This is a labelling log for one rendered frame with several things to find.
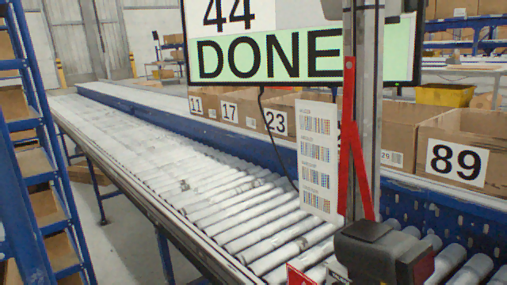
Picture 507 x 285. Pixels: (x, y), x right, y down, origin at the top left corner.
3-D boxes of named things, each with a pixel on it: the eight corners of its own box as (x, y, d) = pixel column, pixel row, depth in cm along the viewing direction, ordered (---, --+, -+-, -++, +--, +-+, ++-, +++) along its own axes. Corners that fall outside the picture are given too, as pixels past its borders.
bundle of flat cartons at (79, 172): (139, 169, 390) (136, 159, 386) (106, 187, 350) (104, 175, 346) (96, 165, 419) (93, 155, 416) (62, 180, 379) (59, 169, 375)
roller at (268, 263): (242, 280, 95) (240, 265, 93) (357, 213, 123) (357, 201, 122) (252, 289, 91) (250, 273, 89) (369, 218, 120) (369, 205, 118)
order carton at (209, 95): (189, 115, 229) (185, 89, 224) (226, 107, 245) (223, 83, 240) (220, 123, 198) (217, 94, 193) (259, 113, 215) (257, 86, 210)
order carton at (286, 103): (261, 134, 168) (257, 100, 163) (303, 122, 185) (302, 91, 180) (319, 151, 138) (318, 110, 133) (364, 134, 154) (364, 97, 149)
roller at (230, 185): (169, 218, 134) (165, 207, 135) (270, 179, 162) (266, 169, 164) (173, 215, 130) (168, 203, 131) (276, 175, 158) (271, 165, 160)
